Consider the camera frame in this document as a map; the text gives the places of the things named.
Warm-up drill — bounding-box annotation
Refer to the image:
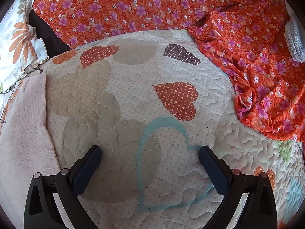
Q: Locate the black cloth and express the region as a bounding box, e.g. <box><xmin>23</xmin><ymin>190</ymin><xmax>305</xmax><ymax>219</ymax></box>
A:
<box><xmin>29</xmin><ymin>11</ymin><xmax>72</xmax><ymax>59</ymax></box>

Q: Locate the white floral pillow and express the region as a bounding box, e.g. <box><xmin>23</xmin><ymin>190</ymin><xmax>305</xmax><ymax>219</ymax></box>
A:
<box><xmin>0</xmin><ymin>0</ymin><xmax>49</xmax><ymax>101</ymax></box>

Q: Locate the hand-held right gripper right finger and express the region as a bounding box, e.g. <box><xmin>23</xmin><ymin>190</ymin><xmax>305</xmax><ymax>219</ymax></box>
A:
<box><xmin>198</xmin><ymin>145</ymin><xmax>278</xmax><ymax>229</ymax></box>

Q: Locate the orange floral cloth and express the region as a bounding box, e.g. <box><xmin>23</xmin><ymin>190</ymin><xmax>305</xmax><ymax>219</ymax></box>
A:
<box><xmin>32</xmin><ymin>0</ymin><xmax>305</xmax><ymax>142</ymax></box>

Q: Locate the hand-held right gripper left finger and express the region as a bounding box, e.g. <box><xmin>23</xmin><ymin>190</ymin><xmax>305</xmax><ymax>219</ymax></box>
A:
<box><xmin>24</xmin><ymin>145</ymin><xmax>103</xmax><ymax>229</ymax></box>

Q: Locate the pink knitted garment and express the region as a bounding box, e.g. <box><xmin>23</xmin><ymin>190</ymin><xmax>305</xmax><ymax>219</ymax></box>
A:
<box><xmin>0</xmin><ymin>71</ymin><xmax>68</xmax><ymax>229</ymax></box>

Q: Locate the quilted heart-print blanket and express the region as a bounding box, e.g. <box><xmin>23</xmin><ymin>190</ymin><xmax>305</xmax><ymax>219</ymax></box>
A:
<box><xmin>0</xmin><ymin>30</ymin><xmax>305</xmax><ymax>229</ymax></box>

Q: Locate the grey fluffy cloth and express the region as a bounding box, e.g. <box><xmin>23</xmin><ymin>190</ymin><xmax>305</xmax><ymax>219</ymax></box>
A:
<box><xmin>285</xmin><ymin>19</ymin><xmax>305</xmax><ymax>62</ymax></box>

